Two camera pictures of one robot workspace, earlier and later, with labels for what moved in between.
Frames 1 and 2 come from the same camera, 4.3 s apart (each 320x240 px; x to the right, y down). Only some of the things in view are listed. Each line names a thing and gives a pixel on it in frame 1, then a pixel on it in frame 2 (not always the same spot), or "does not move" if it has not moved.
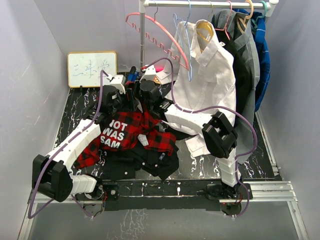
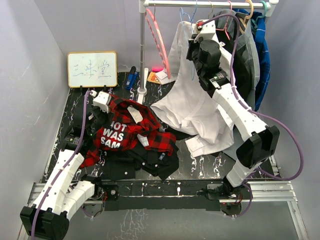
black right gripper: [142, 81] -> [192, 45]
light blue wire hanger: [189, 74] -> [180, 10]
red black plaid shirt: [127, 129] does not move
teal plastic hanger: [255, 23] does not move
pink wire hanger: [225, 29] does not move
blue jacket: [258, 27] does not move
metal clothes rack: [270, 5] does not move
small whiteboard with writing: [84, 68] does not move
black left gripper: [130, 103] -> [108, 116]
